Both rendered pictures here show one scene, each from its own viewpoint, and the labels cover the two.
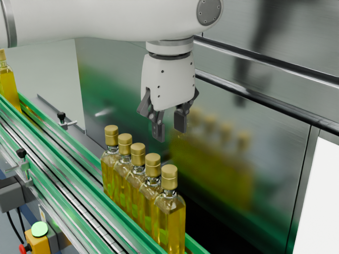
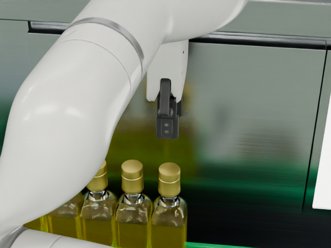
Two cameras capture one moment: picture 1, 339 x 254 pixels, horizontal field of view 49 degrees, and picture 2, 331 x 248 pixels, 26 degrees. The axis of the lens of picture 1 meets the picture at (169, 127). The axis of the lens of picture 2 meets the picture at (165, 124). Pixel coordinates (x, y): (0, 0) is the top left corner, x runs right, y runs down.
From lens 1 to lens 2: 66 cm
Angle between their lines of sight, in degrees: 38
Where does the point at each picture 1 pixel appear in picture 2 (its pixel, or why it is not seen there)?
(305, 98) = (314, 24)
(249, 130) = (242, 80)
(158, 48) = not seen: hidden behind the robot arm
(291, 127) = (303, 59)
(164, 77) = (184, 57)
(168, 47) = not seen: hidden behind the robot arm
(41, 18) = (154, 48)
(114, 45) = not seen: outside the picture
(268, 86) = (263, 22)
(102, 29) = (182, 33)
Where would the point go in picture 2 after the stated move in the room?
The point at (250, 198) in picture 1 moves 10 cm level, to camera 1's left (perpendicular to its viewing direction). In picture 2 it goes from (250, 158) to (211, 184)
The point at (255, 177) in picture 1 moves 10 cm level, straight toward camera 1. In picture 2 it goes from (255, 131) to (291, 164)
